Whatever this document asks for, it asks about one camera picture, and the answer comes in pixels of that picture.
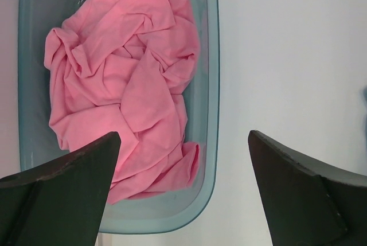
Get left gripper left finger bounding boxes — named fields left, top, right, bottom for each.
left=1, top=132, right=120, bottom=245

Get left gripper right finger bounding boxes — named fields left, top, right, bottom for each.
left=248, top=130, right=366, bottom=245

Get teal t shirt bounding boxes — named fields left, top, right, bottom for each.
left=360, top=86, right=367, bottom=135

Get pink crumpled t shirt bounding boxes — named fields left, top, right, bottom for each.
left=44, top=0, right=200, bottom=204

